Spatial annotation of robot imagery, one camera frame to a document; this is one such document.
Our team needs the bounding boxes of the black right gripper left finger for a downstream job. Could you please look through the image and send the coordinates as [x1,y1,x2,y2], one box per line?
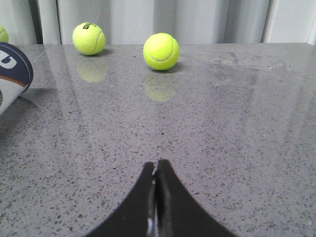
[87,162,156,237]

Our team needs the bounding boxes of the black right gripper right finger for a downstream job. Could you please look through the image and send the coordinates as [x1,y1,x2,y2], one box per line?
[156,159,235,237]

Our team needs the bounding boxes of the white blue tennis ball can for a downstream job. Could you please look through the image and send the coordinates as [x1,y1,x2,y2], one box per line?
[0,42,34,114]

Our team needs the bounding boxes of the plain yellow tennis ball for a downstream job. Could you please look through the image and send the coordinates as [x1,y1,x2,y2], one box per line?
[143,33,180,71]

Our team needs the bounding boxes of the Wilson yellow tennis ball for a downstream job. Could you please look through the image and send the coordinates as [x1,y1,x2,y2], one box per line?
[72,22,106,55]

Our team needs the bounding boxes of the Head Team yellow tennis ball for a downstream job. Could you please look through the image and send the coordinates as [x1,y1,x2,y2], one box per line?
[0,25,9,43]

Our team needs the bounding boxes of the white pleated curtain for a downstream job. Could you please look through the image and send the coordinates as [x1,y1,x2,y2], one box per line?
[0,0,316,45]

